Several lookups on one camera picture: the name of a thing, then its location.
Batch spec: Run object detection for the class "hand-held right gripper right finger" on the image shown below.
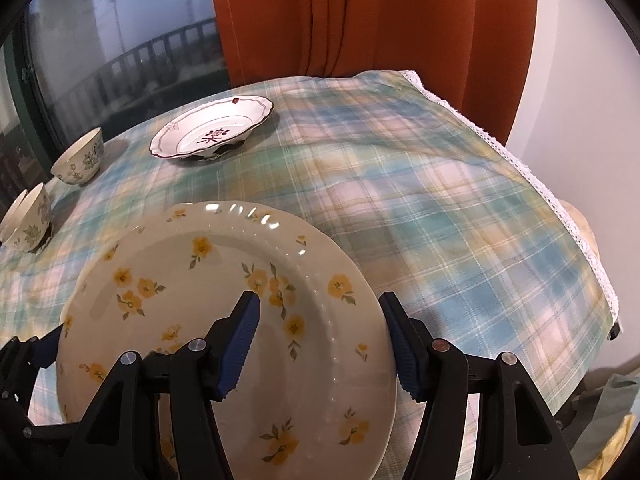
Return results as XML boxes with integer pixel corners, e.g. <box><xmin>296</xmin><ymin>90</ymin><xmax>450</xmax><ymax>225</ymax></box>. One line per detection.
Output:
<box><xmin>378</xmin><ymin>291</ymin><xmax>566</xmax><ymax>480</ymax></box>

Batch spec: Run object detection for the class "green framed window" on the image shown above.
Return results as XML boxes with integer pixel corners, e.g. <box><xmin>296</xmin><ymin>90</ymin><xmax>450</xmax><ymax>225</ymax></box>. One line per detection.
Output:
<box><xmin>0</xmin><ymin>0</ymin><xmax>231</xmax><ymax>201</ymax></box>

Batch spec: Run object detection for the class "yellow floral cream plate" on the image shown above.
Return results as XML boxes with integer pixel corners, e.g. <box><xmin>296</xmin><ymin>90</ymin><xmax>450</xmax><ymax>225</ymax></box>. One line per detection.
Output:
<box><xmin>56</xmin><ymin>201</ymin><xmax>401</xmax><ymax>480</ymax></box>

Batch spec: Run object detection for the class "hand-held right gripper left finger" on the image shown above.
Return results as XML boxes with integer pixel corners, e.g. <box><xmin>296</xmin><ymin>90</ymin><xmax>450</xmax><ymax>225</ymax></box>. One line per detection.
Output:
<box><xmin>70</xmin><ymin>290</ymin><xmax>262</xmax><ymax>480</ymax></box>

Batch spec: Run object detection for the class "orange curtain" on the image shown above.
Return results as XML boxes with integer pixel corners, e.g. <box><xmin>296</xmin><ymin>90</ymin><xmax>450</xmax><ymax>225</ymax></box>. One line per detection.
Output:
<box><xmin>205</xmin><ymin>0</ymin><xmax>538</xmax><ymax>146</ymax></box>

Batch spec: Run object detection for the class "plaid tablecloth with lace trim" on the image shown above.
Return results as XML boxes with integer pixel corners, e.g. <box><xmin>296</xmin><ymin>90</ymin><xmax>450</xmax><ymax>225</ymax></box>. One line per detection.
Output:
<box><xmin>0</xmin><ymin>70</ymin><xmax>620</xmax><ymax>480</ymax></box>

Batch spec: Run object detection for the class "grey green cloth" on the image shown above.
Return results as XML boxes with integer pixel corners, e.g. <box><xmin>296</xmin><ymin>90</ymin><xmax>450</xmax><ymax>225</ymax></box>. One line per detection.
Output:
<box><xmin>570</xmin><ymin>370</ymin><xmax>640</xmax><ymax>471</ymax></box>

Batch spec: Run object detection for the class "white scalloped plate red pattern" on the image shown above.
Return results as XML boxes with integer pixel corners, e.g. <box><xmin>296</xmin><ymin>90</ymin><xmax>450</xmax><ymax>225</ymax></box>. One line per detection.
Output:
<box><xmin>149</xmin><ymin>95</ymin><xmax>275</xmax><ymax>163</ymax></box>

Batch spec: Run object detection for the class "beige cloth bundle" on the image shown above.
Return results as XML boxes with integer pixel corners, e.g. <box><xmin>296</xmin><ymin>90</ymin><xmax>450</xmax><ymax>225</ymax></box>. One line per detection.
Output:
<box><xmin>557</xmin><ymin>199</ymin><xmax>598</xmax><ymax>261</ymax></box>

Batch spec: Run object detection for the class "cream floral bowl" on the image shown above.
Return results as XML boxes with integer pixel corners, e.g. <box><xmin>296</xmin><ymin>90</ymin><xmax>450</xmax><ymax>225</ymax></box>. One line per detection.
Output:
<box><xmin>2</xmin><ymin>182</ymin><xmax>52</xmax><ymax>253</ymax></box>
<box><xmin>50</xmin><ymin>127</ymin><xmax>105</xmax><ymax>187</ymax></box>
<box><xmin>0</xmin><ymin>189</ymin><xmax>28</xmax><ymax>246</ymax></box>

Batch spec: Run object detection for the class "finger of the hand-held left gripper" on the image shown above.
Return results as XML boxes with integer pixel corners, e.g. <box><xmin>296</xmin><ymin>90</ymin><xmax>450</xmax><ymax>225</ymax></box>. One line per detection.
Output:
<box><xmin>0</xmin><ymin>327</ymin><xmax>66</xmax><ymax>396</ymax></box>

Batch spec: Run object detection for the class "yellow cloth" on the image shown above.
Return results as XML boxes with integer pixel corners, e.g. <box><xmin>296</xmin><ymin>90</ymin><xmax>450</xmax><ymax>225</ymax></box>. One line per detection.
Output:
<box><xmin>585</xmin><ymin>410</ymin><xmax>637</xmax><ymax>480</ymax></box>

